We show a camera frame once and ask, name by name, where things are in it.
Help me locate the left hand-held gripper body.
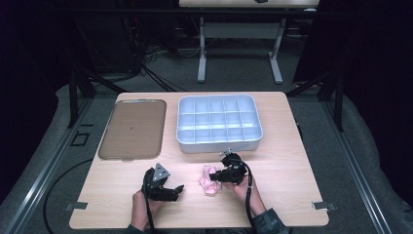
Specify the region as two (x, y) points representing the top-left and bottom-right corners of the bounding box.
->
(141, 162), (171, 200)

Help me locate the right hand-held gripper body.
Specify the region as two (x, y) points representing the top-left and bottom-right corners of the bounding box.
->
(218, 147), (249, 186)

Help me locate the pink cloth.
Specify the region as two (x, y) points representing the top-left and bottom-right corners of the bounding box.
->
(199, 164), (224, 196)

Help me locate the person's right hand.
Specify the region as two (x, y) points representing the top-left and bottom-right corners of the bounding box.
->
(222, 180), (258, 207)

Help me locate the person's left hand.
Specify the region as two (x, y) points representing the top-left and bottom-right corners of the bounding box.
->
(131, 189), (164, 225)

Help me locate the white divided storage box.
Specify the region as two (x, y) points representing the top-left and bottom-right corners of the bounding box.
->
(175, 94), (264, 154)

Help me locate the brown transparent plastic tray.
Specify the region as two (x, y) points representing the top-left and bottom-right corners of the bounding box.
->
(97, 98), (168, 161)

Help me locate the grey metal table clamp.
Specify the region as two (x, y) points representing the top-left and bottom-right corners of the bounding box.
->
(312, 200), (338, 212)
(63, 201), (89, 212)

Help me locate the black metal stand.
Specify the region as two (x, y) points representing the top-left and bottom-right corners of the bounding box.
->
(285, 64), (346, 133)
(67, 62), (129, 129)

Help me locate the white desk with metal legs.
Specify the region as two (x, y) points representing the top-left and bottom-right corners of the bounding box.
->
(178, 0), (320, 86)

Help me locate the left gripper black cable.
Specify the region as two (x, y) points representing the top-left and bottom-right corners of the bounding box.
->
(143, 194), (156, 234)

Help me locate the right gripper thick black cable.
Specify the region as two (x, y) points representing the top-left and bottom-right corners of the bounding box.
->
(239, 159), (261, 234)

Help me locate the black floor cable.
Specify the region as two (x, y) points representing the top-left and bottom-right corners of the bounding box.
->
(43, 158), (94, 234)

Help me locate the aluminium floor rail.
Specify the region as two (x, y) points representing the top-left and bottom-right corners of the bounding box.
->
(319, 99), (394, 234)
(0, 97), (95, 234)

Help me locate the bundle of dark cables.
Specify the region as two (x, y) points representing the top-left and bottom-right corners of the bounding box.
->
(121, 16), (204, 93)

